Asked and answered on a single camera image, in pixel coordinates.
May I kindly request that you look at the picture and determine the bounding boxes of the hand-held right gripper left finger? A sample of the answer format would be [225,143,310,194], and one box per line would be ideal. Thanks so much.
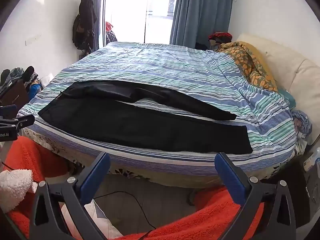
[29,152,118,240]

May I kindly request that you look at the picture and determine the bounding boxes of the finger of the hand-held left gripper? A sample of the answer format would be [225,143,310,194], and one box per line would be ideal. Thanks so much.
[0,114,35,130]

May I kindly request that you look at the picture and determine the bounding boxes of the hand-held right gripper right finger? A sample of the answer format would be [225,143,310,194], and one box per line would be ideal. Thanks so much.
[215,152,298,240]

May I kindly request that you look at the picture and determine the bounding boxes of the black pants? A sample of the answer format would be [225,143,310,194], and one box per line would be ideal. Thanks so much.
[37,81,253,155]

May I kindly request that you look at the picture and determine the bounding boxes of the brown cabinet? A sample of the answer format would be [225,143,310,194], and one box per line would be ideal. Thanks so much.
[0,80,29,110]

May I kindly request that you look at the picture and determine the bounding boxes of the white plastic bag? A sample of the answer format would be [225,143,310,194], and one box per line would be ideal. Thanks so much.
[85,199,120,235]

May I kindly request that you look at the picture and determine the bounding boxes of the orange fleece robe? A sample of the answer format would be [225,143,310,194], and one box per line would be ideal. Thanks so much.
[2,135,265,240]

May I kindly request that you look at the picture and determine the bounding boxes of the dark clothes heap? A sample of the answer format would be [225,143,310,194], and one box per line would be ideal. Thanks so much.
[0,66,39,98]

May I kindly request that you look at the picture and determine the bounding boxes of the white fluffy fleece cloth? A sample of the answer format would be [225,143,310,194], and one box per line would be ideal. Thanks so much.
[0,169,38,213]

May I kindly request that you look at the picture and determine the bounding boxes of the cream bed mattress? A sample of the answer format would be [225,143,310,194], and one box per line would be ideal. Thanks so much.
[22,127,298,189]

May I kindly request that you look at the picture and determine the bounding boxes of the dark nightstand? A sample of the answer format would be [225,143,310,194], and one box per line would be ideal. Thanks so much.
[265,155,312,230]

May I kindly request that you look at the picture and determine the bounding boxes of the white plastic bottle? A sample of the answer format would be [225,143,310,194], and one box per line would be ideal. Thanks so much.
[303,147,320,173]

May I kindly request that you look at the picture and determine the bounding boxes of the grey-blue clothes pile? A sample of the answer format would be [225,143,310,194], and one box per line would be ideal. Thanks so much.
[291,110,313,140]

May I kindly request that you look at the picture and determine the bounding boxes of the teal pillow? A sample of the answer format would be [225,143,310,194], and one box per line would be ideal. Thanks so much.
[276,87,297,110]

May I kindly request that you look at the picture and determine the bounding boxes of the striped bed sheet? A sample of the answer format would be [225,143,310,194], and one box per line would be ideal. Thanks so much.
[16,41,298,178]

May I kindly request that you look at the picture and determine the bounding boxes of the hanging dark jackets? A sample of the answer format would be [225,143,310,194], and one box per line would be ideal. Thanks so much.
[72,0,98,53]

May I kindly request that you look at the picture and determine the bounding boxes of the orange floral quilt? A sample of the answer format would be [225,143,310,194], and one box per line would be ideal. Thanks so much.
[216,41,278,92]

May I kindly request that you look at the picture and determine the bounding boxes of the red and black bundle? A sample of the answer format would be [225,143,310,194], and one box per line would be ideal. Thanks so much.
[105,21,117,43]

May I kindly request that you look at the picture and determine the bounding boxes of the cream padded headboard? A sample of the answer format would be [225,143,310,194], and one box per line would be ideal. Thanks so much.
[236,33,320,145]

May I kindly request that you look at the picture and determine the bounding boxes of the blue curtain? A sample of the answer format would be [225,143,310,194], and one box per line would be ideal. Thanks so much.
[169,0,235,47]
[87,0,104,53]

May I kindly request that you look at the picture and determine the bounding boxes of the red cloth pile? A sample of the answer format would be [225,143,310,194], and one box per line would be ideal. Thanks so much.
[208,32,233,46]

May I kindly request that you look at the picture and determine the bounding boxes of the glass sliding door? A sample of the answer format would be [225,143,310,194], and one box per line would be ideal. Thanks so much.
[102,0,180,47]

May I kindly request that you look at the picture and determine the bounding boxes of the black cable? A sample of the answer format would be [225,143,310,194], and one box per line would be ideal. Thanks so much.
[94,191,155,240]

